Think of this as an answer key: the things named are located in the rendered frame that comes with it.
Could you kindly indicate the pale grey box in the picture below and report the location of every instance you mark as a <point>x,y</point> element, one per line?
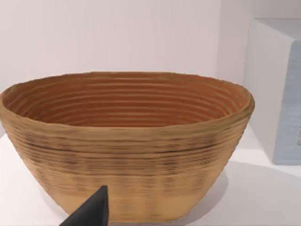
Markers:
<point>279,94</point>

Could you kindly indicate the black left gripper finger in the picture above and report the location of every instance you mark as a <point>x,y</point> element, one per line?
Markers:
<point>94,209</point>

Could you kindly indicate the brown woven basket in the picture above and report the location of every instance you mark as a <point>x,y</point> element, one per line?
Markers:
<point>131,150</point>

